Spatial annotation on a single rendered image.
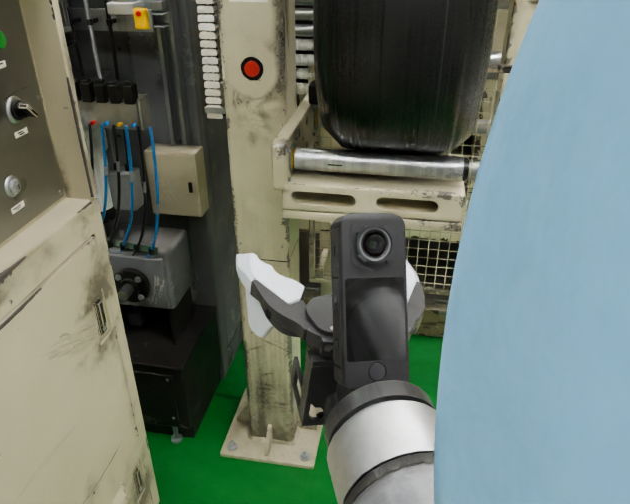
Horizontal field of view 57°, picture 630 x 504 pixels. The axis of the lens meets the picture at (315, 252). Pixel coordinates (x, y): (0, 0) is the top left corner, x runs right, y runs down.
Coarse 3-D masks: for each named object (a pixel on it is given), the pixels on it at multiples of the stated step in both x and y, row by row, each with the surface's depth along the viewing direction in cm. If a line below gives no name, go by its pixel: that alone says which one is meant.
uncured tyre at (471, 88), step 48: (336, 0) 88; (384, 0) 87; (432, 0) 86; (480, 0) 86; (336, 48) 92; (384, 48) 90; (432, 48) 89; (480, 48) 90; (336, 96) 98; (384, 96) 95; (432, 96) 94; (480, 96) 97; (384, 144) 108; (432, 144) 105
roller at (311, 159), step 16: (304, 160) 114; (320, 160) 114; (336, 160) 113; (352, 160) 113; (368, 160) 112; (384, 160) 112; (400, 160) 111; (416, 160) 111; (432, 160) 111; (448, 160) 110; (464, 160) 110; (400, 176) 113; (416, 176) 112; (432, 176) 111; (448, 176) 111; (464, 176) 110
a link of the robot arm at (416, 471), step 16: (384, 464) 30; (400, 464) 29; (416, 464) 29; (432, 464) 29; (368, 480) 30; (384, 480) 29; (400, 480) 29; (416, 480) 29; (432, 480) 28; (352, 496) 30; (368, 496) 29; (384, 496) 28; (400, 496) 28; (416, 496) 28; (432, 496) 28
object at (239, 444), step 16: (240, 432) 170; (304, 432) 170; (320, 432) 170; (224, 448) 165; (240, 448) 165; (256, 448) 165; (272, 448) 165; (288, 448) 165; (304, 448) 165; (288, 464) 160; (304, 464) 160
